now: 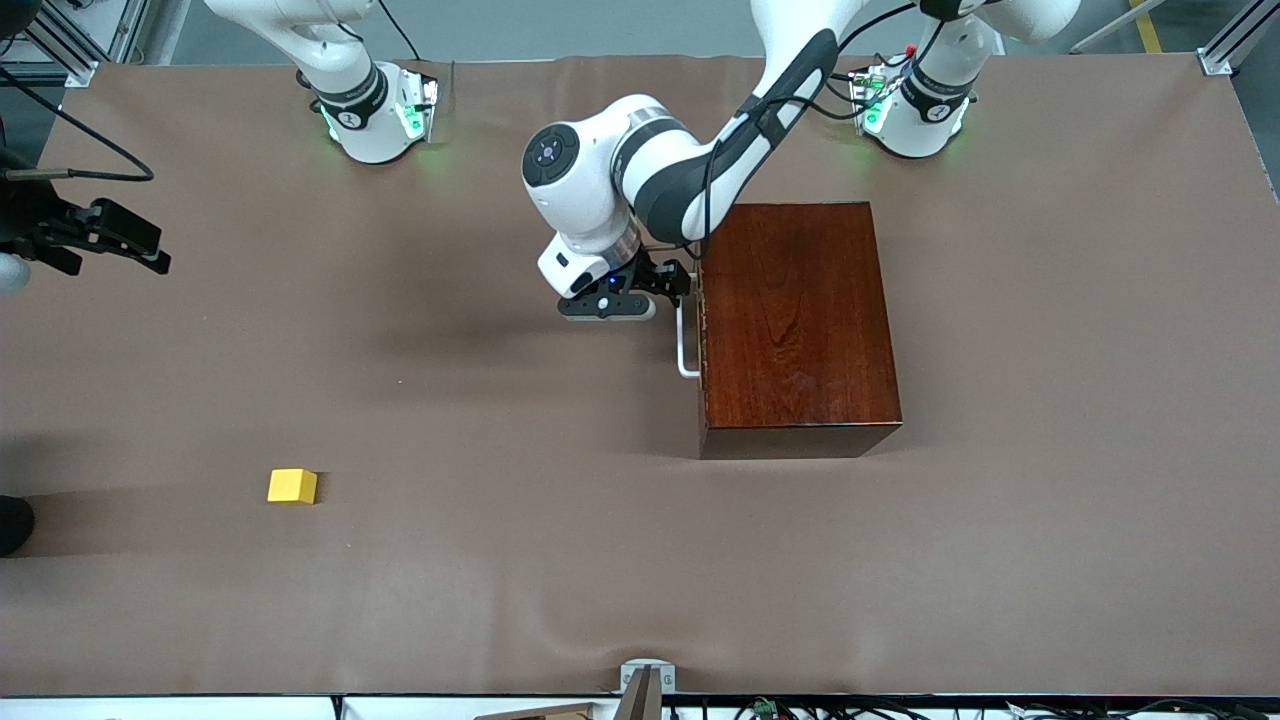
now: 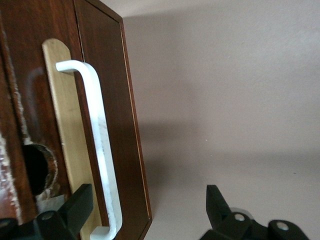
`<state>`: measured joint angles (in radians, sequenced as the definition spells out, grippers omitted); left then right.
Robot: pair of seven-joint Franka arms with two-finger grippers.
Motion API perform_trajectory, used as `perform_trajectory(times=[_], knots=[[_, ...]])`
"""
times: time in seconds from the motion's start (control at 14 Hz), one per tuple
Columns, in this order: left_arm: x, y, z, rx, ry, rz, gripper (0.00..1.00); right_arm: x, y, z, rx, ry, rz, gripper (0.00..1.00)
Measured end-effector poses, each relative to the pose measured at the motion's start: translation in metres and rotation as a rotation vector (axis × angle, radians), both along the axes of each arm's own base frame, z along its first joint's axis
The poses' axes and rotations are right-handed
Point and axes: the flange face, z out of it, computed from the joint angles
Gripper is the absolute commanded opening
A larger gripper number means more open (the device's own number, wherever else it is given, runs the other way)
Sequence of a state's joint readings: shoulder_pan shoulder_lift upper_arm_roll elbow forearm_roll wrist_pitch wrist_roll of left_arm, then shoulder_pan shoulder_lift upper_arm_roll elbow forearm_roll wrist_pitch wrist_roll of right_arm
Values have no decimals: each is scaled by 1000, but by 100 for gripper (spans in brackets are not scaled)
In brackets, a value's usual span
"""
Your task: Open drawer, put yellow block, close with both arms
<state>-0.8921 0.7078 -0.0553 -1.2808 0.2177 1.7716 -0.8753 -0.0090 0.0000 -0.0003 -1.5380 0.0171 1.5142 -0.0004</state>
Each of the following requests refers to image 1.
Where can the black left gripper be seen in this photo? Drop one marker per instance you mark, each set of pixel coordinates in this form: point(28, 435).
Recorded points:
point(648, 272)

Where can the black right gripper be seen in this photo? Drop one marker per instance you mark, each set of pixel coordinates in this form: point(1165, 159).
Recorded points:
point(40, 222)

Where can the yellow block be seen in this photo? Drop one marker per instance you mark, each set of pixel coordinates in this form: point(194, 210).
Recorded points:
point(291, 486)

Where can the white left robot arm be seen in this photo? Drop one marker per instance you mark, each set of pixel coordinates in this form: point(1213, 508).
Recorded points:
point(590, 190)

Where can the dark brown wooden cabinet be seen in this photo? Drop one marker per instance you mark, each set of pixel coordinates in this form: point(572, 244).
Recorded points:
point(800, 330)

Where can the black round object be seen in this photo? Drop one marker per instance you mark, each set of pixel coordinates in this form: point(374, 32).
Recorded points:
point(12, 525)

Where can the brown table cover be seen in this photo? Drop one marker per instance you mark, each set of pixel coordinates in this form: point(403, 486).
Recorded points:
point(500, 600)

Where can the green terminal connector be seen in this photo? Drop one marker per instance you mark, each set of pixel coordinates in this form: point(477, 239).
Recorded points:
point(766, 707)

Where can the light wooden plank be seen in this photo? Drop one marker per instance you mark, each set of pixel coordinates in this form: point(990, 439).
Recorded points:
point(540, 713)

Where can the yellow floor tape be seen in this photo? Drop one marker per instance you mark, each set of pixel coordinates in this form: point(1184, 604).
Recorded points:
point(1147, 25)

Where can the aluminium extrusion bar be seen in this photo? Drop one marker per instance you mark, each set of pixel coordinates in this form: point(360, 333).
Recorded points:
point(1235, 40)

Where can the aluminium frame structure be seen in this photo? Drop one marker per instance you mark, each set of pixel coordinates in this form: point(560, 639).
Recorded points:
point(70, 40)

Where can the silver arm base connector bracket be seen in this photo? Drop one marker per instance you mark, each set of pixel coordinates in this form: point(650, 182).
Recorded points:
point(422, 105)
point(868, 100)

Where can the silver metal bracket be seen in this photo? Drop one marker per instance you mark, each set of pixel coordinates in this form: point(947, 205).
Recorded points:
point(650, 668)

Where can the grey metal post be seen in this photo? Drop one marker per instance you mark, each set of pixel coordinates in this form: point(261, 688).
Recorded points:
point(640, 700)

